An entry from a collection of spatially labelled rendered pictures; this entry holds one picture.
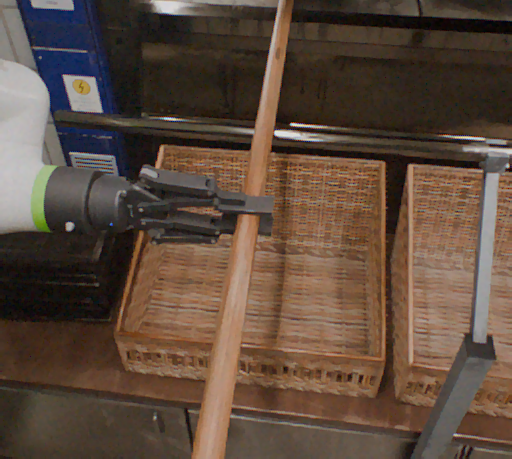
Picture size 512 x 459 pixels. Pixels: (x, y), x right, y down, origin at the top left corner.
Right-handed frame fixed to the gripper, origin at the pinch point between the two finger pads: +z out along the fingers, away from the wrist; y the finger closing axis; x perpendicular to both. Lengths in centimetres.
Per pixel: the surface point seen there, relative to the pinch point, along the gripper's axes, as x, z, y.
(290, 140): -20.2, 4.4, 2.7
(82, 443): -4, -44, 92
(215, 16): -58, -14, 1
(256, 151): -11.6, -0.1, -1.5
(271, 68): -34.5, -0.1, -1.6
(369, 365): -8, 23, 48
